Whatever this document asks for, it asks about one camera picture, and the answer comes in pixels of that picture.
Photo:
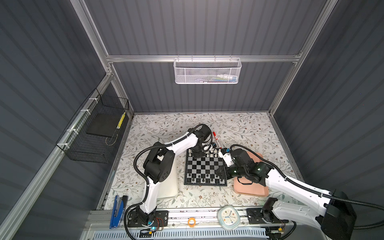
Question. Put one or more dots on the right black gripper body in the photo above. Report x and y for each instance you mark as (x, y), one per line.
(230, 171)

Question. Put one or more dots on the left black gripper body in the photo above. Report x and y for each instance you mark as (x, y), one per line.
(198, 152)

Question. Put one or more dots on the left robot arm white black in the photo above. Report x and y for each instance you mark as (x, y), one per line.
(154, 164)

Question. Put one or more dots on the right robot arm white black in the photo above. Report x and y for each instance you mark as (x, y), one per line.
(331, 212)

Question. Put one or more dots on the white chess pieces on board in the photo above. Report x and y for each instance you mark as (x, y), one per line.
(212, 153)

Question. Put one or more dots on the black white chess board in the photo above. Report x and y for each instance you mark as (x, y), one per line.
(202, 166)

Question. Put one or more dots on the black chess pieces on board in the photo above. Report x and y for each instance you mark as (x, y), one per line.
(204, 179)

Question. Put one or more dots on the red white marker pen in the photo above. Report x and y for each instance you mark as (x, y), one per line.
(217, 140)

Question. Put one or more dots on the pink plastic tray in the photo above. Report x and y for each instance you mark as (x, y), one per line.
(250, 189)

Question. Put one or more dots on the mint green alarm clock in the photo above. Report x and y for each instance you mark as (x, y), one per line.
(228, 218)

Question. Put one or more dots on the white plastic tray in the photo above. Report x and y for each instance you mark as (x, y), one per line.
(169, 188)

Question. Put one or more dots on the yellow brush in basket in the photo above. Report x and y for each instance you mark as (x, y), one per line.
(121, 120)

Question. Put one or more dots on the blue clamp tool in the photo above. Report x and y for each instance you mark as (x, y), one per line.
(119, 207)

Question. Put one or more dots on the white wire basket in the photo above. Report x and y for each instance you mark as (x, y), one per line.
(209, 71)

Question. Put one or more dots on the black wire basket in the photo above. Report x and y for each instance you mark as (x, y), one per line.
(93, 137)

